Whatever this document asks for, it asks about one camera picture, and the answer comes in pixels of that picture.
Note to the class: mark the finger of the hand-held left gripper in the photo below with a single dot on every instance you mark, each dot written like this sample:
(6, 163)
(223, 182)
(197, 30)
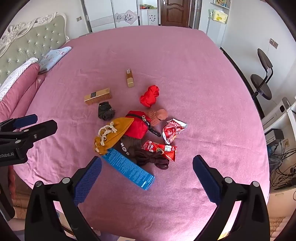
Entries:
(41, 131)
(25, 121)

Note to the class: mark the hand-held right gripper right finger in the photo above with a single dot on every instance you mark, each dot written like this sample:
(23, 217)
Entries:
(205, 178)

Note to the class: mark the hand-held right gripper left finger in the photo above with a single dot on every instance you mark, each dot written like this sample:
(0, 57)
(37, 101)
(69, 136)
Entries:
(87, 180)

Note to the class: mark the blue cardboard box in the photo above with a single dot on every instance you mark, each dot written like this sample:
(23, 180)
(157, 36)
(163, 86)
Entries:
(128, 170)

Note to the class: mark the red candy packet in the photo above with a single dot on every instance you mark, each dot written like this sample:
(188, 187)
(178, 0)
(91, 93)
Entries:
(161, 150)

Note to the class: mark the dark brown lace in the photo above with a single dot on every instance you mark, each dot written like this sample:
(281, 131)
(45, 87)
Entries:
(152, 161)

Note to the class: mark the red snack wrapper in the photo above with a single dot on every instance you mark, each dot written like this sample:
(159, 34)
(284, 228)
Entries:
(172, 131)

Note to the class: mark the red zip pouch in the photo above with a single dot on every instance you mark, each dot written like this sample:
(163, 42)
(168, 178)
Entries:
(137, 126)

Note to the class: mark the brown pink sock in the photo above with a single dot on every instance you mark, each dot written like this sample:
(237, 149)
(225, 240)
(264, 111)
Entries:
(157, 117)

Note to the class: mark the pink quilt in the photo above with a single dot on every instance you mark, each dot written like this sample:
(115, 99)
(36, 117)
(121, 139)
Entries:
(20, 88)

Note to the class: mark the white knitted blanket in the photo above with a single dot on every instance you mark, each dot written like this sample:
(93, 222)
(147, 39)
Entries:
(16, 71)

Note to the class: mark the large gold box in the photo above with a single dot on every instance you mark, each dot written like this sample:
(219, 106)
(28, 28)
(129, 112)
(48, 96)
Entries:
(98, 96)

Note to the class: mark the black sock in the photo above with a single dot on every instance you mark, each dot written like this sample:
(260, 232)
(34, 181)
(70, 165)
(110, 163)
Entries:
(106, 111)

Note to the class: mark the light blue pillow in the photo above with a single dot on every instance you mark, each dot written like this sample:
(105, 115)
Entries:
(54, 58)

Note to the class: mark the black device box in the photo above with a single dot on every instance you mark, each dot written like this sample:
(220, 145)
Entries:
(274, 134)

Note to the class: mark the green tufted headboard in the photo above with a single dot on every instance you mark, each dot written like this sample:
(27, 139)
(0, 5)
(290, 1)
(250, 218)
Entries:
(30, 39)

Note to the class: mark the white desk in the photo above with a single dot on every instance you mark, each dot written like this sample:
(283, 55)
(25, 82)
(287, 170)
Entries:
(275, 115)

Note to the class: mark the crumpled red cloth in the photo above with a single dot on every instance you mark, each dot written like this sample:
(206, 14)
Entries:
(150, 95)

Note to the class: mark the small gold box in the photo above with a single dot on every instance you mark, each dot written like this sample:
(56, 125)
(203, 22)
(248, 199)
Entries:
(130, 78)

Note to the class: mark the black office chair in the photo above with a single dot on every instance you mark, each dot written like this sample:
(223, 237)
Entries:
(261, 85)

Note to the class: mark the white wardrobe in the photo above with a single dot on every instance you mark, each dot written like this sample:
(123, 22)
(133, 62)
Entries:
(108, 14)

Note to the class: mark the white bookshelf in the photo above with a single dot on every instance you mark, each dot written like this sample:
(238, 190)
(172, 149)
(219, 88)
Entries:
(217, 30)

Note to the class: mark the white low cabinet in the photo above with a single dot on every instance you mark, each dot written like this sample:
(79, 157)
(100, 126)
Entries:
(149, 16)

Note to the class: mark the yellow picture book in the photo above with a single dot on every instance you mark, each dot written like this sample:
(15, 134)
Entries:
(219, 15)

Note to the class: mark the brown wooden door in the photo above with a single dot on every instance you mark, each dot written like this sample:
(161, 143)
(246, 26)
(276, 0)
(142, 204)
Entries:
(175, 12)

